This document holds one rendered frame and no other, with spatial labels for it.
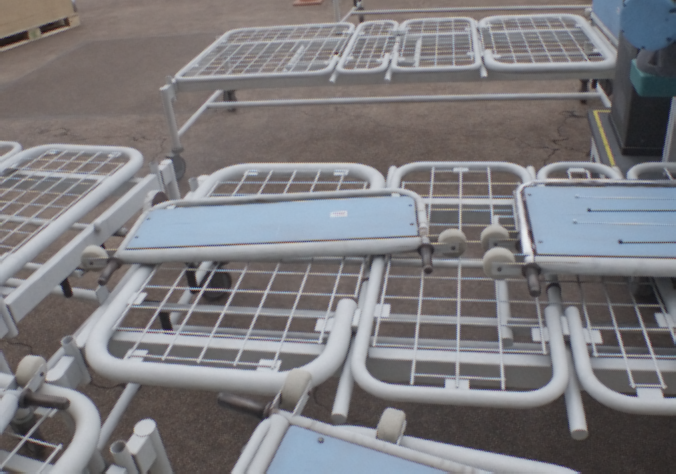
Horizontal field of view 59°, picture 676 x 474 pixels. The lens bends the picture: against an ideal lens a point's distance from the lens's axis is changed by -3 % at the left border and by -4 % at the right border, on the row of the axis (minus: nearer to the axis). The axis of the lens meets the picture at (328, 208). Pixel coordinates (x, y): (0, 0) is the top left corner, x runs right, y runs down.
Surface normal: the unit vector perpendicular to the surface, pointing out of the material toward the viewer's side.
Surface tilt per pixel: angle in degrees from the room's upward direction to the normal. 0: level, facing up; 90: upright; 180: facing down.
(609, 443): 0
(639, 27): 94
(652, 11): 94
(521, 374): 90
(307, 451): 7
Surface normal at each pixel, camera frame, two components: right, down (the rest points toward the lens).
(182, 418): -0.09, -0.87
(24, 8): 0.84, 0.19
